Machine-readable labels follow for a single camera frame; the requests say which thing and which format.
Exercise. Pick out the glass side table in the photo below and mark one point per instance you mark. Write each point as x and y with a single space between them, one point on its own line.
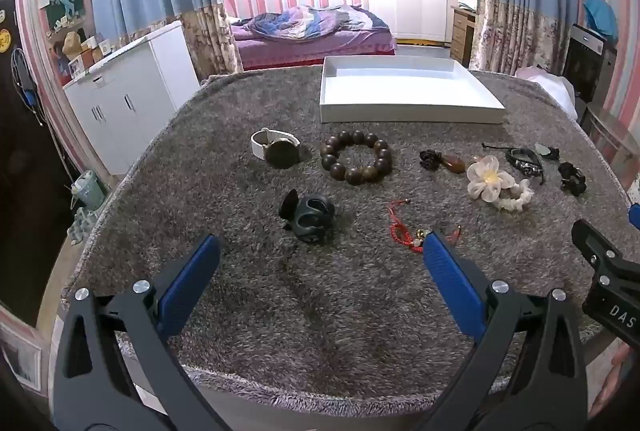
605 131

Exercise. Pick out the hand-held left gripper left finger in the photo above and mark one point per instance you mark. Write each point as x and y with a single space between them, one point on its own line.
192 278

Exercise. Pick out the black floor appliance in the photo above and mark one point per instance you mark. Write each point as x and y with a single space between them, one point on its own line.
585 66

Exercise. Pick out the pale jade pendant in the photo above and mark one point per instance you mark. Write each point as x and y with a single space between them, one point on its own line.
542 148

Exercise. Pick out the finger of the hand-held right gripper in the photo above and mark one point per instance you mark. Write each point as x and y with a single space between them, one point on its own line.
595 243

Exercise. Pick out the wooden nightstand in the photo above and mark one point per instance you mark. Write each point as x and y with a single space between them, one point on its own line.
462 36

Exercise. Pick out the dark hair claw clip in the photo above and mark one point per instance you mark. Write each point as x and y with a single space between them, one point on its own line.
312 216

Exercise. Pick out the purple patterned blanket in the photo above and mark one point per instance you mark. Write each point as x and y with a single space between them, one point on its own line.
310 21

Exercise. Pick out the white shallow tray box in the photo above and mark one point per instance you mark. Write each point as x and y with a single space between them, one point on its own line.
400 86

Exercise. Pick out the grey shaggy table mat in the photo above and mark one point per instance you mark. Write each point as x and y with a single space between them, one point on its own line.
300 311

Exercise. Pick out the framed picture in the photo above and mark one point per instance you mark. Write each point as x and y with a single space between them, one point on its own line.
20 351

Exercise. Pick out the green cup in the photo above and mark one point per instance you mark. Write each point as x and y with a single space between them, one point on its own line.
87 193

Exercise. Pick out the blue cloth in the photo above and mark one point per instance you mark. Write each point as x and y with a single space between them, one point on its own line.
600 18

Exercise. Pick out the brown plush toy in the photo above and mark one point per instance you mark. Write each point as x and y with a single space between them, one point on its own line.
72 45

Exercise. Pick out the dark rose amber pendant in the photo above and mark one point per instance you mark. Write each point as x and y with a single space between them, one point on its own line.
452 165

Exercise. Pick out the bed with purple sheet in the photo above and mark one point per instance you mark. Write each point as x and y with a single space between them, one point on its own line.
310 53

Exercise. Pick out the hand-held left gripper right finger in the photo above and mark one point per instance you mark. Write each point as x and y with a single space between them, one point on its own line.
452 281

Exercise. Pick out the white cabinet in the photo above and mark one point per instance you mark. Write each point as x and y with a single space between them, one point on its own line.
125 96

